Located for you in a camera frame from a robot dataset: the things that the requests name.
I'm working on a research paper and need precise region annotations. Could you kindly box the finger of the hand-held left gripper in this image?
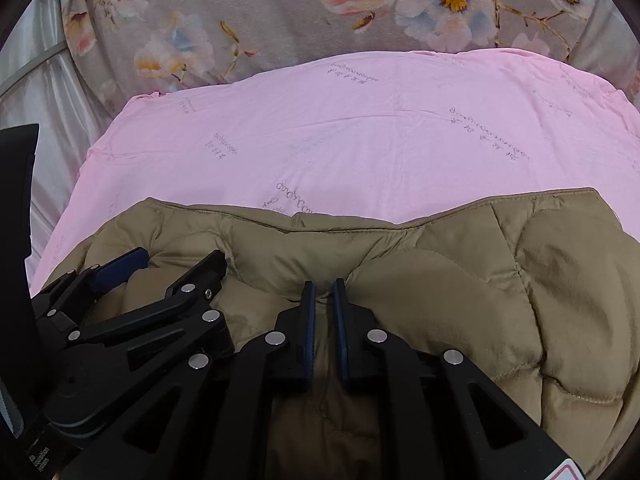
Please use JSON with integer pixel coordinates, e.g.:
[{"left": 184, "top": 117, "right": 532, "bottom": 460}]
[
  {"left": 31, "top": 247, "right": 152, "bottom": 342},
  {"left": 74, "top": 249, "right": 234, "bottom": 373}
]

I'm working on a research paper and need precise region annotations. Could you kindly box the white satin curtain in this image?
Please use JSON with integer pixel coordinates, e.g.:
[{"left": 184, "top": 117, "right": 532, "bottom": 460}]
[{"left": 0, "top": 0, "right": 131, "bottom": 241}]

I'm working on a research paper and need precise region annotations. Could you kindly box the grey metal rail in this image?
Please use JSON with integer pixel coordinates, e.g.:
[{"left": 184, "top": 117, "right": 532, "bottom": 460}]
[{"left": 0, "top": 40, "right": 71, "bottom": 98}]

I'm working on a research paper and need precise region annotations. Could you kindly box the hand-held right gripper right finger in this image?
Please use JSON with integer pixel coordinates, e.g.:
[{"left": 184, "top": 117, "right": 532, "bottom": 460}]
[{"left": 332, "top": 277, "right": 585, "bottom": 480}]

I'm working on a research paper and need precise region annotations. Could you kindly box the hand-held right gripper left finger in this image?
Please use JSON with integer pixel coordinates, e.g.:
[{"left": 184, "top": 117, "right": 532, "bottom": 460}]
[{"left": 61, "top": 280, "right": 318, "bottom": 480}]

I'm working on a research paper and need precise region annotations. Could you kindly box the khaki quilted jacket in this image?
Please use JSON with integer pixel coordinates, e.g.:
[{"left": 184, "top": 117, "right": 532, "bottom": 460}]
[{"left": 37, "top": 187, "right": 640, "bottom": 480}]

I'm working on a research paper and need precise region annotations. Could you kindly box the pink bedsheet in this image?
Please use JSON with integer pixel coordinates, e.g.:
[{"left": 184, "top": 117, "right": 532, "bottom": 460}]
[{"left": 30, "top": 50, "right": 640, "bottom": 301}]

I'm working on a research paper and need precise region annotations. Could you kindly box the grey floral blanket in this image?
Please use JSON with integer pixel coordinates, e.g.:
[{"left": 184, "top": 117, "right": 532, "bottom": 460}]
[{"left": 60, "top": 0, "right": 640, "bottom": 111}]

